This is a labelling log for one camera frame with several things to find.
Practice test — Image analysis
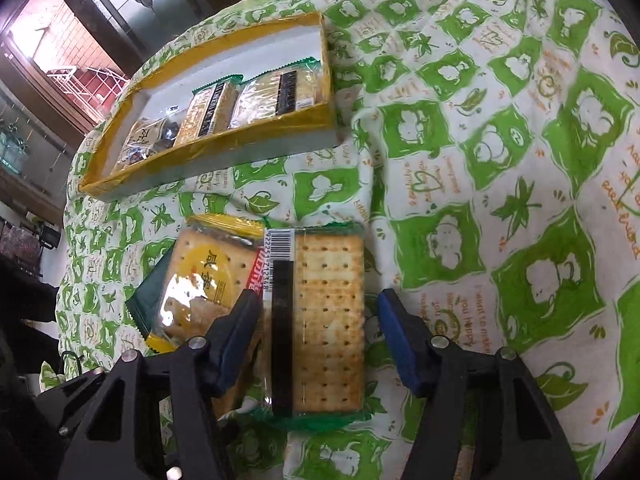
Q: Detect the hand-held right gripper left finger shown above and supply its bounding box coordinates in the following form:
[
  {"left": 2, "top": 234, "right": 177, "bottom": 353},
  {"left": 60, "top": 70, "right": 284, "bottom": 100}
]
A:
[{"left": 59, "top": 289, "right": 262, "bottom": 480}]

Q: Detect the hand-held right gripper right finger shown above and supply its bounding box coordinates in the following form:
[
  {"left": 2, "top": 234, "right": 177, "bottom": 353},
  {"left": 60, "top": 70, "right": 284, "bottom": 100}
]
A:
[{"left": 377, "top": 288, "right": 583, "bottom": 480}]

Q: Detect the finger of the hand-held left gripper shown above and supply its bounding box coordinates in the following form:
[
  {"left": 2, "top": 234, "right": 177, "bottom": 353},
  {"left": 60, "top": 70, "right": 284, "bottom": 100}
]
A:
[{"left": 31, "top": 367, "right": 108, "bottom": 441}]

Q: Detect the cracker packet with green ends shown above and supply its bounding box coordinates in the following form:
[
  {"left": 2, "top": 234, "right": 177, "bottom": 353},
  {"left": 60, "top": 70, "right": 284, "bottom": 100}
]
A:
[
  {"left": 230, "top": 57, "right": 326, "bottom": 128},
  {"left": 255, "top": 222, "right": 371, "bottom": 423},
  {"left": 172, "top": 74, "right": 241, "bottom": 148}
]

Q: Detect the yellow cracker packet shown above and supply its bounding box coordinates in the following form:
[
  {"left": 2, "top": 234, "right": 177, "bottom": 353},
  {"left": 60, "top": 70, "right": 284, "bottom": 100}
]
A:
[{"left": 145, "top": 214, "right": 268, "bottom": 356}]

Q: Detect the dark green snack packet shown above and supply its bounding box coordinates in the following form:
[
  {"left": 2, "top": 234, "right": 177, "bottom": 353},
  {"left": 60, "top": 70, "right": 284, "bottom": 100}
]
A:
[{"left": 129, "top": 255, "right": 176, "bottom": 341}]

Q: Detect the yellow-rimmed white tray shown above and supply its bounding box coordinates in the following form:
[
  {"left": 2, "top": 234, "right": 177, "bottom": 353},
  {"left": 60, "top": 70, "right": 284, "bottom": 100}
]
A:
[{"left": 80, "top": 11, "right": 337, "bottom": 200}]

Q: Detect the clear packet of dark snack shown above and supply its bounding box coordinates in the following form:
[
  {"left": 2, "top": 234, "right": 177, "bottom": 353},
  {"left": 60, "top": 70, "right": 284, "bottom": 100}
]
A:
[{"left": 114, "top": 110, "right": 183, "bottom": 171}]

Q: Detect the person's left forearm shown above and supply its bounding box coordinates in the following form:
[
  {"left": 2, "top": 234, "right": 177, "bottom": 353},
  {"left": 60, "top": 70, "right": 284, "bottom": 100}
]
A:
[{"left": 0, "top": 255, "right": 63, "bottom": 331}]

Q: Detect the green printed blanket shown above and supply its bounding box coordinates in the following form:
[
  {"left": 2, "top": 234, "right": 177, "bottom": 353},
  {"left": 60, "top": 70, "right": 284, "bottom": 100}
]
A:
[{"left": 55, "top": 0, "right": 640, "bottom": 480}]

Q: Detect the red staircase with white railing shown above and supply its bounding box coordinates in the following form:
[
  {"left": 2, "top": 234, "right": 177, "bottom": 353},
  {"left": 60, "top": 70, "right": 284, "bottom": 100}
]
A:
[{"left": 47, "top": 62, "right": 128, "bottom": 111}]

